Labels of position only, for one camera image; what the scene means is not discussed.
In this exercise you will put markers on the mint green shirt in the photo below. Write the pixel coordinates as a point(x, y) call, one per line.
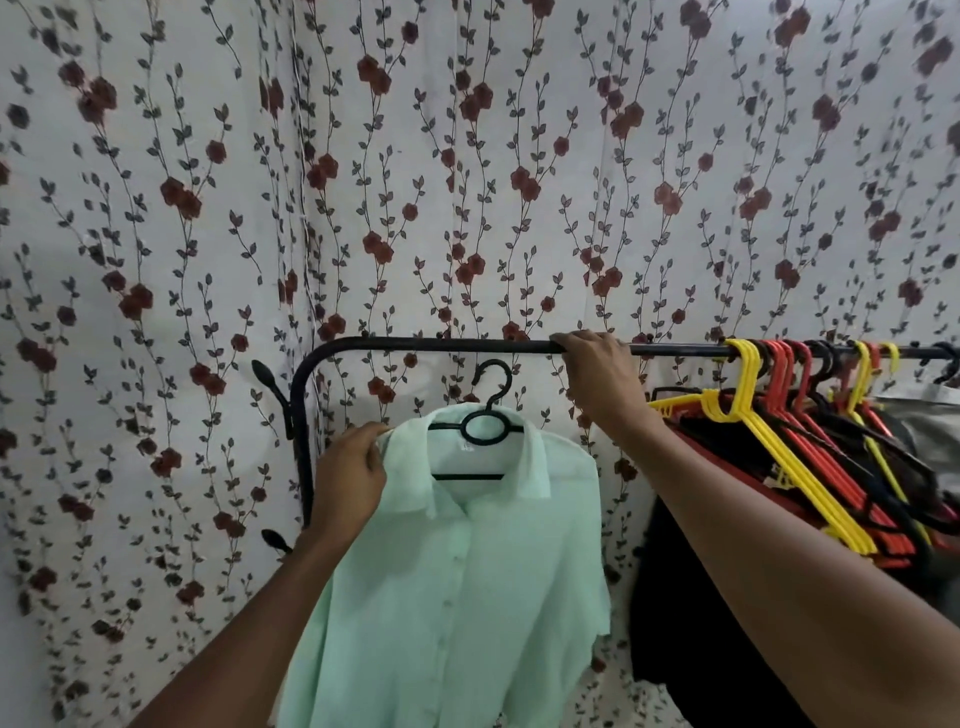
point(465, 585)

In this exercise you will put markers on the person's left forearm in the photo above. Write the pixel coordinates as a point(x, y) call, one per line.
point(247, 637)

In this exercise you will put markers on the person's right fingers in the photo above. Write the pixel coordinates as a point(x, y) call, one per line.
point(592, 342)

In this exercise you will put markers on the person's right hand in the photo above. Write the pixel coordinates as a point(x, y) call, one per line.
point(604, 379)

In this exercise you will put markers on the floral patterned curtain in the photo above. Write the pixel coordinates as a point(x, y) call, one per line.
point(150, 225)

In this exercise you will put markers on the black plastic hanger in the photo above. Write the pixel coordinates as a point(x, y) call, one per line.
point(485, 429)

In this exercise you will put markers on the grey garment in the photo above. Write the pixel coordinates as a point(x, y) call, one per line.
point(930, 435)

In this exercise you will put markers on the person's left hand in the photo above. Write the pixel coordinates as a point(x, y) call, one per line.
point(346, 484)

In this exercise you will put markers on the bunch of coloured plastic hangers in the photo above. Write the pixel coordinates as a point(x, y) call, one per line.
point(750, 375)

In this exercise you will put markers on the black garment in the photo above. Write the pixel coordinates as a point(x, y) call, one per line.
point(690, 637)

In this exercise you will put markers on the black metal clothes rack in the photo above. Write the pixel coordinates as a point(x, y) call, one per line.
point(420, 346)

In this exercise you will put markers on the person's left fingers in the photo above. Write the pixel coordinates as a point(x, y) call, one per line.
point(372, 439)

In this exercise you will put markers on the person's right forearm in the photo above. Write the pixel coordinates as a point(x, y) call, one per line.
point(787, 570)

